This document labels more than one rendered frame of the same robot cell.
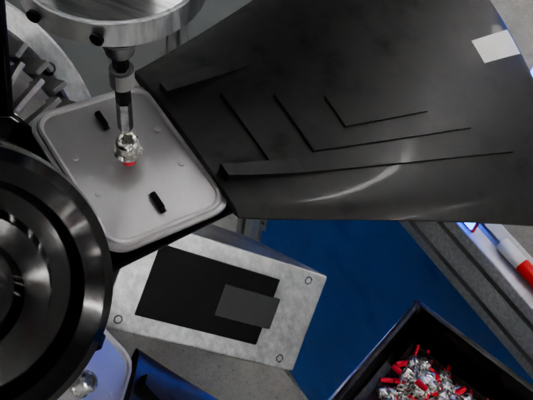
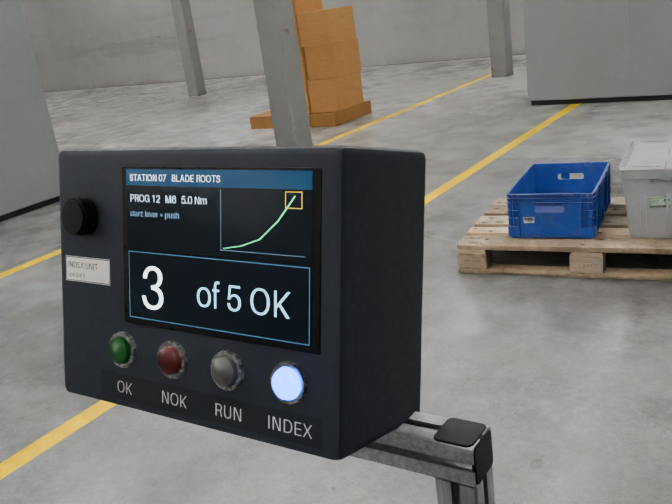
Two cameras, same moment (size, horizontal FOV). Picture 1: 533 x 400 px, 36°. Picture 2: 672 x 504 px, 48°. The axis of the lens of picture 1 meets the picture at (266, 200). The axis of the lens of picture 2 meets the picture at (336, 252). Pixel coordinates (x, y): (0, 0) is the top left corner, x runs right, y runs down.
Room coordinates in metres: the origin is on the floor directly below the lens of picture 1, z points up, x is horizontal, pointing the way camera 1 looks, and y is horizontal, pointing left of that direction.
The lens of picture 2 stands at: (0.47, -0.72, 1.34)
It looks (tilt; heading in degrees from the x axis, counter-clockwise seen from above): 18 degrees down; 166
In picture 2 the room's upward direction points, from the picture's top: 8 degrees counter-clockwise
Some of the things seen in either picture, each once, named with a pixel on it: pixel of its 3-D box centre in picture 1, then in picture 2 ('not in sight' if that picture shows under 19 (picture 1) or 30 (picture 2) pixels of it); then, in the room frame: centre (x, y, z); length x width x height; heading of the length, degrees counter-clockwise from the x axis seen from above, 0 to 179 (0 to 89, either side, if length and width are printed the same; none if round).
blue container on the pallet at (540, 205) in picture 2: not in sight; (561, 198); (-2.74, 1.24, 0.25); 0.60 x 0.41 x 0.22; 138
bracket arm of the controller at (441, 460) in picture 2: not in sight; (333, 422); (-0.01, -0.62, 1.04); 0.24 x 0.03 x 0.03; 41
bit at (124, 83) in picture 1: (122, 89); not in sight; (0.23, 0.07, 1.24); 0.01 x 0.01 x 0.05
